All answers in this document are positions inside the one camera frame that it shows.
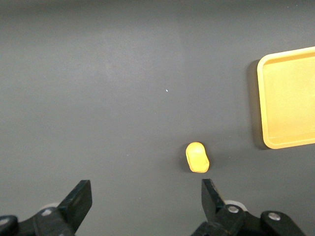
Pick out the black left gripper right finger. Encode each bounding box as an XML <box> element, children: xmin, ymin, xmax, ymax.
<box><xmin>191</xmin><ymin>178</ymin><xmax>306</xmax><ymax>236</ymax></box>

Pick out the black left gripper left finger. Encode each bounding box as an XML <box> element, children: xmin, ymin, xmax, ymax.
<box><xmin>0</xmin><ymin>179</ymin><xmax>93</xmax><ymax>236</ymax></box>

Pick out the yellow toy potato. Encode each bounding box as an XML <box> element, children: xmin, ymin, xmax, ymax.
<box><xmin>185</xmin><ymin>141</ymin><xmax>211</xmax><ymax>174</ymax></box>

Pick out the yellow plastic tray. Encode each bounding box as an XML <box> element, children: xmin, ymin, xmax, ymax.
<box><xmin>256</xmin><ymin>46</ymin><xmax>315</xmax><ymax>149</ymax></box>

